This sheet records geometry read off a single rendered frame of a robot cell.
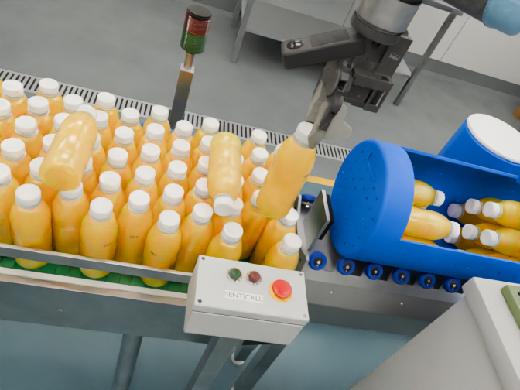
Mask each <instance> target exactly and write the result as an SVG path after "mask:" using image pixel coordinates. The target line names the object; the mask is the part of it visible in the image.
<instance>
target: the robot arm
mask: <svg viewBox="0 0 520 390"><path fill-rule="evenodd" d="M442 1H444V2H445V3H447V4H449V5H452V6H453V7H454V8H456V9H459V10H460V11H462V12H464V13H466V14H468V15H470V16H471V17H473V18H475V19H477V20H478V21H480V22H482V23H483V24H484V25H485V26H486V27H488V28H490V29H496V30H498V31H500V32H502V33H504V34H506V35H508V36H515V35H517V34H519V33H520V0H442ZM422 2H423V0H358V1H357V4H356V6H355V11H354V14H353V15H352V17H351V20H350V23H351V25H352V27H349V28H346V29H338V30H334V31H330V32H323V33H319V34H315V35H312V36H304V37H300V38H296V39H289V40H285V41H283V42H282V43H281V50H282V61H283V65H284V67H285V68H286V69H287V70H289V69H293V68H297V67H304V66H309V65H313V64H317V63H325V62H327V64H326V66H325V67H324V69H323V71H322V73H321V75H320V77H319V80H318V81H317V84H316V87H315V90H314V92H313V96H312V100H311V102H310V106H309V109H308V112H307V115H306V120H305V122H309V123H311V124H313V127H312V130H311V132H310V134H308V143H309V148H310V149H314V148H315V147H316V146H317V145H318V144H319V143H320V141H321V140H323V139H347V138H348V137H349V136H350V135H351V133H352V129H351V127H350V126H349V125H348V124H347V123H346V122H345V121H344V118H345V115H346V114H347V107H346V106H345V105H344V104H343V102H347V103H350V104H351V105H353V106H356V107H359V108H363V110H365V111H370V112H374V113H376V114H377V112H378V110H379V108H380V107H381V105H382V103H383V102H384V100H385V99H386V97H387V95H388V93H389V91H390V90H391V89H392V87H393V85H394V83H393V81H392V76H393V74H394V72H395V71H396V69H397V68H398V66H399V64H400V63H401V61H402V59H403V57H404V56H405V54H406V52H407V51H408V49H409V47H410V46H411V44H412V42H413V40H412V38H411V37H409V33H408V30H407V28H408V26H409V24H410V22H411V21H412V19H413V17H414V15H415V14H416V12H417V10H418V9H419V7H420V5H421V4H422ZM384 91H385V94H384V96H383V98H382V99H381V101H380V102H379V104H378V106H377V105H376V104H377V103H378V100H379V99H380V97H381V96H382V94H383V93H384Z"/></svg>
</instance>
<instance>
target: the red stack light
mask: <svg viewBox="0 0 520 390"><path fill-rule="evenodd" d="M211 20H212V18H211V19H209V20H207V21H203V20H199V19H195V18H193V17H192V16H190V15H189V14H188V12H186V15H185V19H184V24H183V28H184V29H185V30H186V31H187V32H189V33H191V34H193V35H195V36H205V35H207V34H208V33H209V28H210V23H211Z"/></svg>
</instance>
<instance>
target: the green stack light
mask: <svg viewBox="0 0 520 390"><path fill-rule="evenodd" d="M207 36H208V34H207V35H205V36H195V35H193V34H191V33H189V32H187V31H186V30H185V29H184V28H183V31H182V35H181V39H180V46H181V48H182V49H183V50H185V51H187V52H188V53H193V54H200V53H202V52H203V51H204V48H205V45H206V41H207Z"/></svg>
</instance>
